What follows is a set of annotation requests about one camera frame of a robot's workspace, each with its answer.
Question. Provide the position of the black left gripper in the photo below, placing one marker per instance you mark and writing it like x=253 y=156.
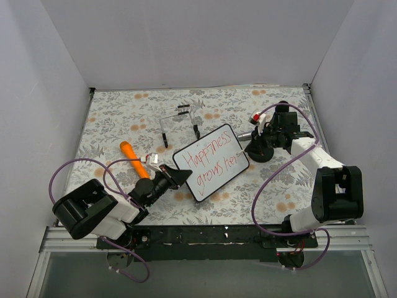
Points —
x=169 y=177

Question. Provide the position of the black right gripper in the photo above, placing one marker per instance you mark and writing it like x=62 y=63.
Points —
x=260 y=138

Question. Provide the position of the black framed whiteboard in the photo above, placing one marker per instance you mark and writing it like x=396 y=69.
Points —
x=213 y=161

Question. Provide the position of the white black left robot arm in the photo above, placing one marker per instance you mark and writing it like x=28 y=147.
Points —
x=91 y=209

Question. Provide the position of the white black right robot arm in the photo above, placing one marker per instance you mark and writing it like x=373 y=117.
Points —
x=337 y=191

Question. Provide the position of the black microphone stand base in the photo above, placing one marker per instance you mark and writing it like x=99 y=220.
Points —
x=260 y=154

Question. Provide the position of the silver metal microphone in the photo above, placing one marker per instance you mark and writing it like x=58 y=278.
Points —
x=245 y=137

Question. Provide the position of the black microphone on stand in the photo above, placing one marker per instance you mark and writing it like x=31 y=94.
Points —
x=282 y=107

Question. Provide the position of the orange toy microphone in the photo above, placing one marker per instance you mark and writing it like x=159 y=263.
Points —
x=127 y=150

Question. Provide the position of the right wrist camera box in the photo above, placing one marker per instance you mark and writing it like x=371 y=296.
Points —
x=258 y=119

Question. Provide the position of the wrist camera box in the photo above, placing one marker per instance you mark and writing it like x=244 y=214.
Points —
x=258 y=119
x=151 y=161

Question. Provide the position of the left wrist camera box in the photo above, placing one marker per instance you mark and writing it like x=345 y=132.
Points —
x=151 y=161

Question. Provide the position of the black front mounting rail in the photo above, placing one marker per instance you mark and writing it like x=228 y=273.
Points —
x=208 y=242

